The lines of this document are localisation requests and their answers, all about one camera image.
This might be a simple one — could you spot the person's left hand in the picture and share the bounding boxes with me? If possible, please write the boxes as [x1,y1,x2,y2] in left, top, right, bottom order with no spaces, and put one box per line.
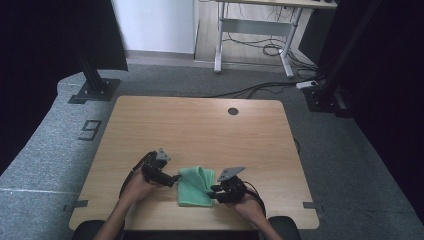
[121,169,165,203]

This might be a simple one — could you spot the black cables on floor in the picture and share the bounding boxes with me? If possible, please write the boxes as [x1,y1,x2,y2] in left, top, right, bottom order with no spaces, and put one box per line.
[201,74,326,100]

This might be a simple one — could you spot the white metal frame desk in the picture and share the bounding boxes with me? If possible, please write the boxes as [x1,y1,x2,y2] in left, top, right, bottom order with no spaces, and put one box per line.
[199,0,338,79]

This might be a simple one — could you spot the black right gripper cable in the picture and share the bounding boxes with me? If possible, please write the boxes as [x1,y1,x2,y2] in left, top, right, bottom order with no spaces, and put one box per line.
[242,180,268,218]

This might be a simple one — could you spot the black metal stand with base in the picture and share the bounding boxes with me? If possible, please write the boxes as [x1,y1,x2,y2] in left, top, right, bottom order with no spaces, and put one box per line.
[67,43,122,105]
[302,0,383,116]

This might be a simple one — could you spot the green cloth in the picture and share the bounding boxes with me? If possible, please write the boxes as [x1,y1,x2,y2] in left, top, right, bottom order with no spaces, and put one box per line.
[176,166,217,208]

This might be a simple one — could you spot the person's right leg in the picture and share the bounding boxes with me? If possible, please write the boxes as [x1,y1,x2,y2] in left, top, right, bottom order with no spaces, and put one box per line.
[267,215,302,240]

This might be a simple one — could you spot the coiled black cables under desk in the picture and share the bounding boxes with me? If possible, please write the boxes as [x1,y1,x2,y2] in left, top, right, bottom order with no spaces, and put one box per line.
[222,4,318,74]

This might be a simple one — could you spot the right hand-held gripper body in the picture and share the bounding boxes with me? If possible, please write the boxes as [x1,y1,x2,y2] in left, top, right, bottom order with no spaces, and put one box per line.
[216,166,249,205]

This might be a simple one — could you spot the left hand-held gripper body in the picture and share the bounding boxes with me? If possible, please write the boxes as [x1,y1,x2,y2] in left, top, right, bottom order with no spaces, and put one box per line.
[141,147,173,184]

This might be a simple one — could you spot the black curtain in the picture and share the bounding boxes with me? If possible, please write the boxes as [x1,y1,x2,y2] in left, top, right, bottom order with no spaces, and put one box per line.
[315,0,424,223]
[0,0,129,176]

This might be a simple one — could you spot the white power strip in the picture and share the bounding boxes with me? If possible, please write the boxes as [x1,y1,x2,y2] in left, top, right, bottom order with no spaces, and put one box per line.
[295,80,320,90]

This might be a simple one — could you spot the person's left leg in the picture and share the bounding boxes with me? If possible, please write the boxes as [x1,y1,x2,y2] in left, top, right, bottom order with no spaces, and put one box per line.
[71,219,125,240]

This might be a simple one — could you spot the person's leg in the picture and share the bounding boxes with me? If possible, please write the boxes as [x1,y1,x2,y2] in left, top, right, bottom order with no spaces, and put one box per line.
[267,215,302,240]
[71,219,125,240]

